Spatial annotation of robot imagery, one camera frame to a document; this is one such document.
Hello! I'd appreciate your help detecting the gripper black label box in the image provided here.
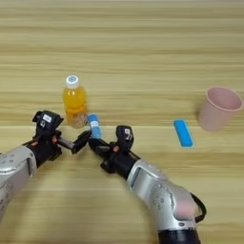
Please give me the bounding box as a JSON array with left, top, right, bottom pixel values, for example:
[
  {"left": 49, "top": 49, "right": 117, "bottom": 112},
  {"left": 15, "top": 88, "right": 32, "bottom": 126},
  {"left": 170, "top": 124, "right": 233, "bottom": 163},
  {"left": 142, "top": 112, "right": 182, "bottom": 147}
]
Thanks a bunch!
[
  {"left": 115, "top": 125, "right": 134, "bottom": 151},
  {"left": 31, "top": 110, "right": 65, "bottom": 133}
]

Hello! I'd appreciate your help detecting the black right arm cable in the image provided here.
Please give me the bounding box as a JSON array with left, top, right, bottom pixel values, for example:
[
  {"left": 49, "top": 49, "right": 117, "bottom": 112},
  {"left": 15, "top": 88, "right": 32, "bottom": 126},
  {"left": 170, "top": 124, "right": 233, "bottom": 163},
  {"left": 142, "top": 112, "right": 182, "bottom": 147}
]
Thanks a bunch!
[{"left": 190, "top": 192, "right": 208, "bottom": 224}]

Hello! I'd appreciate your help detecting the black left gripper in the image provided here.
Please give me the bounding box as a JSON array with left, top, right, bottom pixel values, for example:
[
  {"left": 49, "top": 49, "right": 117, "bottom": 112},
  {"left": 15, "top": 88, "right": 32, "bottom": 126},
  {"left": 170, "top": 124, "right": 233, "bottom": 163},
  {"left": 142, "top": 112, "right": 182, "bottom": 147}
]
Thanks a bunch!
[{"left": 25, "top": 130, "right": 92, "bottom": 168}]

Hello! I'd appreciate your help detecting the flat blue bar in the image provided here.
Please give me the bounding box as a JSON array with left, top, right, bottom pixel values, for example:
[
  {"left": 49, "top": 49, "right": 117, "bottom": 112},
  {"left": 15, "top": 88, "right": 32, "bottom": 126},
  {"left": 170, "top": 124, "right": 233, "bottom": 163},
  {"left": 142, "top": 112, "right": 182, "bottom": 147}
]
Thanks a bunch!
[{"left": 173, "top": 119, "right": 194, "bottom": 148}]

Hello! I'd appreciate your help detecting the orange juice bottle white cap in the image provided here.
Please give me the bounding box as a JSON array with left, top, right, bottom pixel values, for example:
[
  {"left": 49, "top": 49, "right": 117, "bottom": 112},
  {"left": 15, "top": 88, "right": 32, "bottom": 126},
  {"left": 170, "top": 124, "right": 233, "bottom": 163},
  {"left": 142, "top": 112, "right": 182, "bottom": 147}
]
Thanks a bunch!
[{"left": 62, "top": 74, "right": 89, "bottom": 130}]

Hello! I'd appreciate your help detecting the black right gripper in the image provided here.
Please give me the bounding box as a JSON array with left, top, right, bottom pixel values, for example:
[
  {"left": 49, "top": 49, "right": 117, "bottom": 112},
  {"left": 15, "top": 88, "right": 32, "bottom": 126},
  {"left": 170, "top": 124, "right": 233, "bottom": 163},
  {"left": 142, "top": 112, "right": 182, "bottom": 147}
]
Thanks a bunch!
[{"left": 88, "top": 137, "right": 141, "bottom": 180}]

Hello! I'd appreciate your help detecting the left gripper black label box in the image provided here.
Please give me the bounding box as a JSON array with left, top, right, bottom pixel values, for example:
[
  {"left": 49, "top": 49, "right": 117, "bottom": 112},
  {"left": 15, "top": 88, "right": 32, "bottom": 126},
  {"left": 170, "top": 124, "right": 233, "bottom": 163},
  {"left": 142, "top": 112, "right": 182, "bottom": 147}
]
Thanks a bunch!
[{"left": 31, "top": 110, "right": 65, "bottom": 133}]

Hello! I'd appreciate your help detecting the blue glue stick tube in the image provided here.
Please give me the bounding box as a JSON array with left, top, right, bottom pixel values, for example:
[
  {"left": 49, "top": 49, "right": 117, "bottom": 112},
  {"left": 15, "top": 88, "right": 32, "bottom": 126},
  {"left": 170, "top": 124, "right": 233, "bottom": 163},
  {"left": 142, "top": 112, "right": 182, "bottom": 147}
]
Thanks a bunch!
[{"left": 87, "top": 113, "right": 102, "bottom": 140}]

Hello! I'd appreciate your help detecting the pink plastic cup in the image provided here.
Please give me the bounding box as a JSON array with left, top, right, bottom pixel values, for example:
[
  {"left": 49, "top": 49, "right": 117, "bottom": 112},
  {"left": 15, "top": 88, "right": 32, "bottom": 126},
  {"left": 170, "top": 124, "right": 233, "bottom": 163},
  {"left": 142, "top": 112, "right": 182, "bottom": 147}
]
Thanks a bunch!
[{"left": 197, "top": 87, "right": 244, "bottom": 132}]

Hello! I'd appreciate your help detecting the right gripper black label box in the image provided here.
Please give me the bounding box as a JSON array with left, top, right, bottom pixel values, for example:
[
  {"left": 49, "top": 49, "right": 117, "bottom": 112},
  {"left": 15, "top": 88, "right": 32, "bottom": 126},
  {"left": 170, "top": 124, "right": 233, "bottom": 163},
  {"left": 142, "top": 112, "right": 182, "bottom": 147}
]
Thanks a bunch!
[{"left": 115, "top": 125, "right": 134, "bottom": 151}]

